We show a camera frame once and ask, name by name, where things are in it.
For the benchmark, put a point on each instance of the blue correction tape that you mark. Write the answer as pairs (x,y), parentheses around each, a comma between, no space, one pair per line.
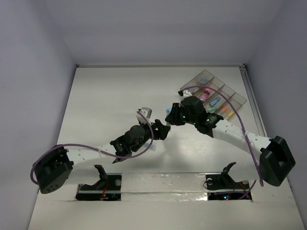
(214,102)

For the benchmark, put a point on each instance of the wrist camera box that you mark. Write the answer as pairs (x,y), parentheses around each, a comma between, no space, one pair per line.
(143,115)
(184,93)

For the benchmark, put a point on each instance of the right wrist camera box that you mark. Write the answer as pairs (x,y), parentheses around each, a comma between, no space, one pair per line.
(184,93)

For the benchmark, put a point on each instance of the yellow highlighter cap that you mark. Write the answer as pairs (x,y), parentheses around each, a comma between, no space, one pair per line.
(229,115)

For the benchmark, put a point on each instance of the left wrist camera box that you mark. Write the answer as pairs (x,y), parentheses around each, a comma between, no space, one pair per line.
(143,115)

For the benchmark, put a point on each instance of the green capped highlighter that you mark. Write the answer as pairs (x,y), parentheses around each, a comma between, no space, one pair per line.
(211,109)

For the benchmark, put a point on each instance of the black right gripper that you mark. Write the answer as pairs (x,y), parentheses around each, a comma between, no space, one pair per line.
(172,118)

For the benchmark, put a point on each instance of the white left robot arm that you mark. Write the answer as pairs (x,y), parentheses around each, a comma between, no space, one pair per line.
(60,165)

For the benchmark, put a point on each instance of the paper clip jar far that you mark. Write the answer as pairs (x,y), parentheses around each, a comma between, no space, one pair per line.
(203,80)

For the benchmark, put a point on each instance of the blue highlighter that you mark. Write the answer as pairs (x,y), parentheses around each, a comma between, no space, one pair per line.
(151,147)

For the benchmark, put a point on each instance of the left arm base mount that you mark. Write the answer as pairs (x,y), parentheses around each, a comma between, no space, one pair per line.
(107,188)

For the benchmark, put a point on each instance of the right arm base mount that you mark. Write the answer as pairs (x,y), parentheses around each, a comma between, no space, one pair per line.
(221,186)

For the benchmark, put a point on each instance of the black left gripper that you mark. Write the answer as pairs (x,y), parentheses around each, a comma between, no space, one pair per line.
(157,127)

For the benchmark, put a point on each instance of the clear four-compartment organizer tray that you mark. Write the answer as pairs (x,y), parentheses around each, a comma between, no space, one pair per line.
(229,97)

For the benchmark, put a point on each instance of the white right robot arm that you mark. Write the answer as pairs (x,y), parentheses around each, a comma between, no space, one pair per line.
(272,158)

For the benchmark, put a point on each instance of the pink cap glue bottle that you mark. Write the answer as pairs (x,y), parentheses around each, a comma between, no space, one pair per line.
(206,92)

